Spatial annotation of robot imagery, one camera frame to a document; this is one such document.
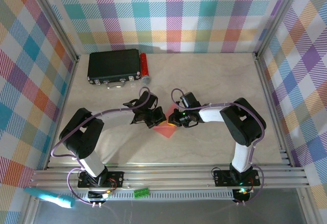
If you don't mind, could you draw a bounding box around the pink paper sheet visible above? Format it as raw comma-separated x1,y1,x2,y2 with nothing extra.
152,103,179,139

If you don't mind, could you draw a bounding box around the red tube with silver cap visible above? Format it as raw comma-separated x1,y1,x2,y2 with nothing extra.
139,52,151,85

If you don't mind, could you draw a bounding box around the black carrying case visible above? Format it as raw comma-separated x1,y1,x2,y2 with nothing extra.
87,48,142,90

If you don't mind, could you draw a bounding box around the green terminal block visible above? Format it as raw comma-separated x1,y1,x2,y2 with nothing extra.
133,187,150,198

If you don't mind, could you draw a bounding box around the small black controller board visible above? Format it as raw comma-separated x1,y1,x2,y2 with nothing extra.
232,187,252,202
88,190,113,201

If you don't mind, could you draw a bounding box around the teal plastic tool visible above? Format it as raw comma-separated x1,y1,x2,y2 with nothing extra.
24,187,77,209

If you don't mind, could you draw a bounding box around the aluminium mounting rail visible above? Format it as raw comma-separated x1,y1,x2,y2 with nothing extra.
29,166,310,191

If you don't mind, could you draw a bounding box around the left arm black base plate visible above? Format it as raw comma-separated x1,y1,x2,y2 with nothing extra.
78,170,125,189

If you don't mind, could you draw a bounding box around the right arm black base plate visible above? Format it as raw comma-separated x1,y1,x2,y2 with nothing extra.
213,169,261,187

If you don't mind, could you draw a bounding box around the grey slotted cable duct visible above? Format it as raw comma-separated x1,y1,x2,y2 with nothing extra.
74,191,235,200

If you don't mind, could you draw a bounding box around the aluminium side rail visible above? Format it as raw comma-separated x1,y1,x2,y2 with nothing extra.
44,55,80,170
254,52,294,168

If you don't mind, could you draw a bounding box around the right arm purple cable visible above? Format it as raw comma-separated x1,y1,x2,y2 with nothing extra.
171,88,266,206

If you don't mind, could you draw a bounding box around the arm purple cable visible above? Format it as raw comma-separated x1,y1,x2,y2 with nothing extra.
171,88,266,206
52,86,152,206

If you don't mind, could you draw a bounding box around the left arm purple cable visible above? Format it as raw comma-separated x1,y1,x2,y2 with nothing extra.
52,86,152,206

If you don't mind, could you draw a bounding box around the aluminium frame post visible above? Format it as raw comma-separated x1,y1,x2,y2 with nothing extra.
254,0,306,60
24,0,80,63

